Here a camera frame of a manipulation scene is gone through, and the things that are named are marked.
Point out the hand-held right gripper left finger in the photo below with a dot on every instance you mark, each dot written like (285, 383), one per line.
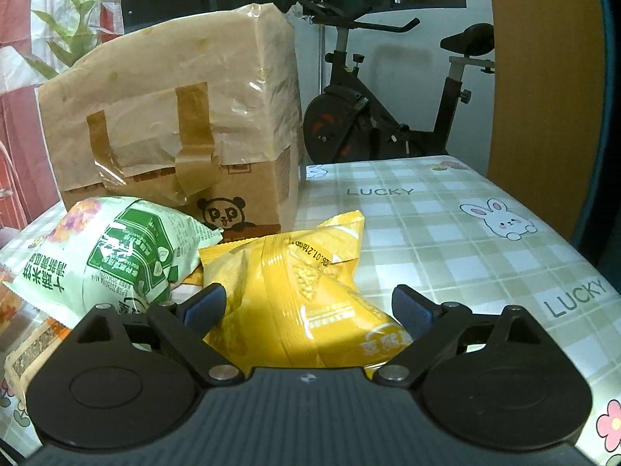
(208, 307)

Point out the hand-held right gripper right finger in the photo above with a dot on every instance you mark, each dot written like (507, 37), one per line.
(412, 308)

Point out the large yellow snack packet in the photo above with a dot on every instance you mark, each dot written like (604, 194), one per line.
(291, 301)

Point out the green snack packet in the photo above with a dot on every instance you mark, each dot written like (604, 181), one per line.
(121, 252)

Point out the brown cardboard box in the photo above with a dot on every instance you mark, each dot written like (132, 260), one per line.
(262, 189)

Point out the taped cardboard box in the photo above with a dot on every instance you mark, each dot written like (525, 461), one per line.
(160, 68)

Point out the brown snack packet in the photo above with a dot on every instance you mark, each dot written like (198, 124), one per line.
(29, 364)

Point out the black exercise bike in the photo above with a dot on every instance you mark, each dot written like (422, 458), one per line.
(339, 111)

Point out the wooden panel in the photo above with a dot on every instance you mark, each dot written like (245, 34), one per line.
(543, 82)

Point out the metal pole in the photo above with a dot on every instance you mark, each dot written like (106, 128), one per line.
(321, 43)

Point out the crumpled white plastic wrap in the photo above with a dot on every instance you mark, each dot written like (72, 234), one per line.
(297, 11)

